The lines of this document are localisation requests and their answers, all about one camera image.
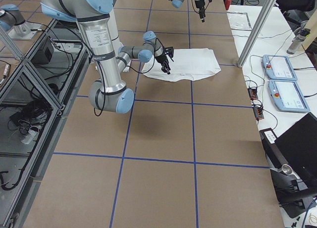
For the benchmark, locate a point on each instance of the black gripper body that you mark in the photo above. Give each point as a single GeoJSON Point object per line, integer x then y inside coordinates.
{"type": "Point", "coordinates": [199, 4]}
{"type": "Point", "coordinates": [163, 59]}

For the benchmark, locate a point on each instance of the white long-sleeve printed shirt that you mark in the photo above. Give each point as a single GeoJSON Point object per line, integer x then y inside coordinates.
{"type": "Point", "coordinates": [187, 64]}

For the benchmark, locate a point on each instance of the clear plastic sheet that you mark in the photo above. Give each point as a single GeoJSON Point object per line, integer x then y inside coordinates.
{"type": "Point", "coordinates": [239, 21]}

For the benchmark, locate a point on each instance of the upper blue teach pendant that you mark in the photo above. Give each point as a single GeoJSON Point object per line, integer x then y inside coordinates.
{"type": "Point", "coordinates": [278, 67]}

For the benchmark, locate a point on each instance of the blue teach pendant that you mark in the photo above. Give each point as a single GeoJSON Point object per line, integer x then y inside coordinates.
{"type": "Point", "coordinates": [287, 96]}
{"type": "Point", "coordinates": [278, 67]}

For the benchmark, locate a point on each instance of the grey water bottle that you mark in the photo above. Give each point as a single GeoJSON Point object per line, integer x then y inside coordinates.
{"type": "Point", "coordinates": [298, 40]}

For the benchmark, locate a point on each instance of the lower blue teach pendant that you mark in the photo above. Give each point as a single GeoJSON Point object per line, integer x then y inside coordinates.
{"type": "Point", "coordinates": [287, 96]}

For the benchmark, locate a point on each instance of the black laptop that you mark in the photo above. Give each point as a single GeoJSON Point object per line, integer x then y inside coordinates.
{"type": "Point", "coordinates": [294, 164]}

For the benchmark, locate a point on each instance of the aluminium frame post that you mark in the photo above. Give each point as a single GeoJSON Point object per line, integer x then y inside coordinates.
{"type": "Point", "coordinates": [263, 15]}

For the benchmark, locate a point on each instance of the aluminium frame rail structure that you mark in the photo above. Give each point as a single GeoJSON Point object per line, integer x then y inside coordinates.
{"type": "Point", "coordinates": [35, 101]}

